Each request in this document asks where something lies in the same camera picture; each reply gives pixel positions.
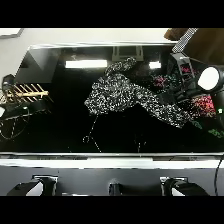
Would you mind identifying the black white speckled garment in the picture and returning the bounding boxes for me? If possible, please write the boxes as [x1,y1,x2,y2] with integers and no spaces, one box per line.
[83,56,193,130]

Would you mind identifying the brown clothes hanger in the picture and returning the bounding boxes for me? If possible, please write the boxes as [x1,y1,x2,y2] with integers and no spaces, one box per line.
[3,82,52,104]

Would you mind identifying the green printed black garment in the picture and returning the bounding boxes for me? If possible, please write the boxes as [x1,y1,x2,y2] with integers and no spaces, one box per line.
[191,118,224,140]

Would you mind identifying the silver frame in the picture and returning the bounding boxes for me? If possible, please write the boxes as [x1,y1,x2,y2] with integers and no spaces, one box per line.
[0,152,224,197]

